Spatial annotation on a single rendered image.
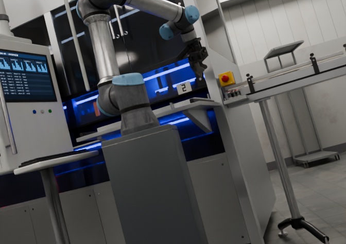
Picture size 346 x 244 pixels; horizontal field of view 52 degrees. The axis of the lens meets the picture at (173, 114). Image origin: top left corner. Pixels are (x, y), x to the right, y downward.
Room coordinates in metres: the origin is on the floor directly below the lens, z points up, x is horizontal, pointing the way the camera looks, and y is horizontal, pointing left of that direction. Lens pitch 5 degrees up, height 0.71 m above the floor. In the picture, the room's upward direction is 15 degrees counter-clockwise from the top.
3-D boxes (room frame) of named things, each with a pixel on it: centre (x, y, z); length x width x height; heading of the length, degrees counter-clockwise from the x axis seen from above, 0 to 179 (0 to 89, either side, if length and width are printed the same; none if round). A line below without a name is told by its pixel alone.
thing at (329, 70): (2.04, -0.66, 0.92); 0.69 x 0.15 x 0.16; 70
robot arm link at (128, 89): (1.34, 0.14, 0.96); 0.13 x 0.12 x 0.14; 37
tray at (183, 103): (1.96, -0.06, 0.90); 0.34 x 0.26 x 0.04; 159
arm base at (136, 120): (1.34, 0.13, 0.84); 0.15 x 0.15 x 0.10
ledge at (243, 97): (2.04, -0.37, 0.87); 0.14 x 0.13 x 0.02; 160
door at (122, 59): (2.25, 0.40, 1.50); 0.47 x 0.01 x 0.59; 70
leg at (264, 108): (2.09, -0.53, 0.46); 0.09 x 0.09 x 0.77; 70
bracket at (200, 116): (1.87, -0.12, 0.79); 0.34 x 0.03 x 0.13; 160
